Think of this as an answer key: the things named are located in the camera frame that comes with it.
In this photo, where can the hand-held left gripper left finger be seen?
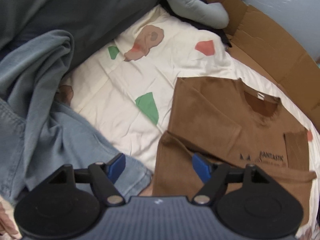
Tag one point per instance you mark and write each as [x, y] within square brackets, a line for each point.
[117, 166]

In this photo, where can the grey neck pillow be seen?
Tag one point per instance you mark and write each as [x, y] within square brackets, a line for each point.
[200, 10]

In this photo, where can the grey blue sweatshirt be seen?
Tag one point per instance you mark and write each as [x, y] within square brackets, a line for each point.
[37, 67]

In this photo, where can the dark navy cloth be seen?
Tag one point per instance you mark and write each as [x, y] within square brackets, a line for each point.
[212, 30]

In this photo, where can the brown printed t-shirt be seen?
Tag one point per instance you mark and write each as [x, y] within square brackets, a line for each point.
[212, 110]

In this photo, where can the dark grey pillow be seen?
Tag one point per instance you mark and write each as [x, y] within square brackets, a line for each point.
[87, 12]

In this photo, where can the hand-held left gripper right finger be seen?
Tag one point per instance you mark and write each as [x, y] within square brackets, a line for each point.
[201, 168]

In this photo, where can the cream bear print blanket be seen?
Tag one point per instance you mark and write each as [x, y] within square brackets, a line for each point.
[125, 80]

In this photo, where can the large cardboard sheet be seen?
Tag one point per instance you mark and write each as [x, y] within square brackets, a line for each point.
[275, 55]

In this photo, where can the grey appliance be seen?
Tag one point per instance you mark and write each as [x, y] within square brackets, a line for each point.
[287, 5]

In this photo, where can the light blue jeans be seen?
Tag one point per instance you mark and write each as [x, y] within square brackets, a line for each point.
[75, 135]

